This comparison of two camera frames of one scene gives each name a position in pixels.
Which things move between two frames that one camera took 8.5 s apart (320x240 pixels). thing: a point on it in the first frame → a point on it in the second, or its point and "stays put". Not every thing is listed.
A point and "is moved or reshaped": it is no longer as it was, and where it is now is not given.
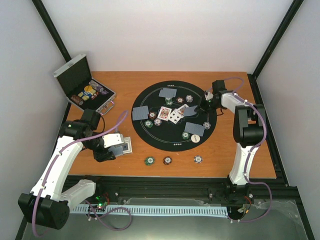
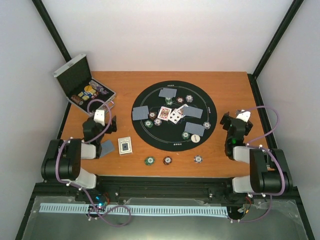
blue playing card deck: [117, 150] is moved or reshaped
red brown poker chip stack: [167, 160] stays put
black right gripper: [202, 104] → [226, 119]
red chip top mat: [180, 100] stays put
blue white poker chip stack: [198, 159] stays put
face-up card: [181, 110] stays put
